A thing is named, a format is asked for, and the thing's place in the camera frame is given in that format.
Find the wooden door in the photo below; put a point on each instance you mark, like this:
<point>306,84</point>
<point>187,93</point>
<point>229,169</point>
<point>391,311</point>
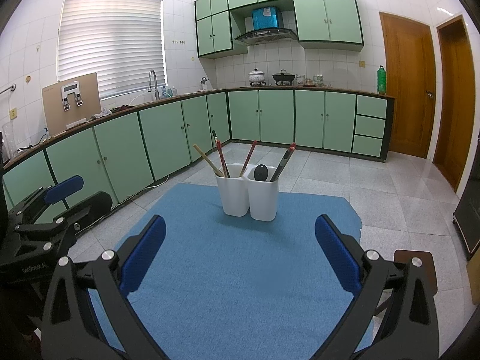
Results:
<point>458,100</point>
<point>410,80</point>

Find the white cooking pot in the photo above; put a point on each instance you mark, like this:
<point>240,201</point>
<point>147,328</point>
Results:
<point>256,78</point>

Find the black plastic spoon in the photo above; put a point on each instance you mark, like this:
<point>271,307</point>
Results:
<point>261,172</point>

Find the green upper kitchen cabinets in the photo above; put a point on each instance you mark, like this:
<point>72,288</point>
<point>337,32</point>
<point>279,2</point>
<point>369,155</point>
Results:
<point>229,27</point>

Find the black glass cabinet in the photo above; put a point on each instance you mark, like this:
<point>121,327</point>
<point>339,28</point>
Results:
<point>466,216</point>

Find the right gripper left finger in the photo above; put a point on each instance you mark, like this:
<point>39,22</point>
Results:
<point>70,327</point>

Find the brown wooden stool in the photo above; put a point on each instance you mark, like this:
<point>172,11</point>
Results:
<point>408,289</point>

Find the green kitchen cabinets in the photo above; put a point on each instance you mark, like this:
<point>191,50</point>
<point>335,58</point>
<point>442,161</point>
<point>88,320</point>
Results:
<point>229,27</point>
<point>123,153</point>

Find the window blinds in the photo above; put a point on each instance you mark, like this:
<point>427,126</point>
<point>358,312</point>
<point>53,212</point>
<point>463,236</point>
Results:
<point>119,40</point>

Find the green lower kitchen cabinets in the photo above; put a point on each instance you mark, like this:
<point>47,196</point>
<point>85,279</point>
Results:
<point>123,153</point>

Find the blue box on hood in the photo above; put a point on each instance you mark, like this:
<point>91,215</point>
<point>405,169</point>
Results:
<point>266,18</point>

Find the chrome sink faucet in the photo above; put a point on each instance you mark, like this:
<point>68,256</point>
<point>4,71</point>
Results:
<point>153,84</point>

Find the plain bamboo chopstick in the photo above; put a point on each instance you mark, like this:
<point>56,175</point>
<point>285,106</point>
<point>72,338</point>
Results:
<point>216,170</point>

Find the black chopstick gold band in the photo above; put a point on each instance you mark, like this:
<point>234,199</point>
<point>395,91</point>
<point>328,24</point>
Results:
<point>287,157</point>

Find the white double utensil holder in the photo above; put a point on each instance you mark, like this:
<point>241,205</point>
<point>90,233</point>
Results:
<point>242,194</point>

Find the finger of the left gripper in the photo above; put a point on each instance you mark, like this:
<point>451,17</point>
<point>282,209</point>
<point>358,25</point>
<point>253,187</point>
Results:
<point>32,207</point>
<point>82,215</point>

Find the blue table mat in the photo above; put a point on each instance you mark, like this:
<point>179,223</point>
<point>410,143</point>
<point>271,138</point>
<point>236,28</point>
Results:
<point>224,287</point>

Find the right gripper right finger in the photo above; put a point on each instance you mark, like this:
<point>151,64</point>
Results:
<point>362,279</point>

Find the range hood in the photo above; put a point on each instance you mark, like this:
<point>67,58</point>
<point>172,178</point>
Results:
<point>265,35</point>

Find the cardboard panel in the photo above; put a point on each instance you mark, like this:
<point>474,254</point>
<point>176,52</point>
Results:
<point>68,103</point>

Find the green bottle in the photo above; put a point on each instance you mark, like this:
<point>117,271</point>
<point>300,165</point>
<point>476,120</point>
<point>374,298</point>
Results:
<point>381,80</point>

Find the black wok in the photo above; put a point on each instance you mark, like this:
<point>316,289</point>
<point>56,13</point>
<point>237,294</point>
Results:
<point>284,78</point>

